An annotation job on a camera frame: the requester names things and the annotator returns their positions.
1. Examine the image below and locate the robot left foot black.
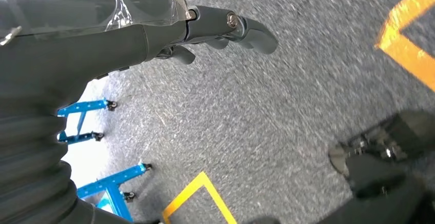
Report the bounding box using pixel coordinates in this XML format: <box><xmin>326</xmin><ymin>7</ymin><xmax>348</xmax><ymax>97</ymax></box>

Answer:
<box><xmin>328</xmin><ymin>110</ymin><xmax>435</xmax><ymax>224</ymax></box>

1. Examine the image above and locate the blue metal shelf rack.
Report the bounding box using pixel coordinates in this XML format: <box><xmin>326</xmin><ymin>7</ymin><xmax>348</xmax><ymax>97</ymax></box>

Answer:
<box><xmin>57</xmin><ymin>99</ymin><xmax>118</xmax><ymax>145</ymax></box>
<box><xmin>76</xmin><ymin>162</ymin><xmax>153</xmax><ymax>223</ymax></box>

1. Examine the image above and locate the robot left arm ribbed sleeve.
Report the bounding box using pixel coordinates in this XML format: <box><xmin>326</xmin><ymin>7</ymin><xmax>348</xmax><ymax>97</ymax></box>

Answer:
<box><xmin>0</xmin><ymin>79</ymin><xmax>136</xmax><ymax>224</ymax></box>

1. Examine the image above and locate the yellow floor tape marking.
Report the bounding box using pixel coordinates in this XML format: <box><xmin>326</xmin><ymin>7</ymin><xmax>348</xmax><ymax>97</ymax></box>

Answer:
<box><xmin>375</xmin><ymin>0</ymin><xmax>435</xmax><ymax>92</ymax></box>
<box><xmin>162</xmin><ymin>171</ymin><xmax>238</xmax><ymax>224</ymax></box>

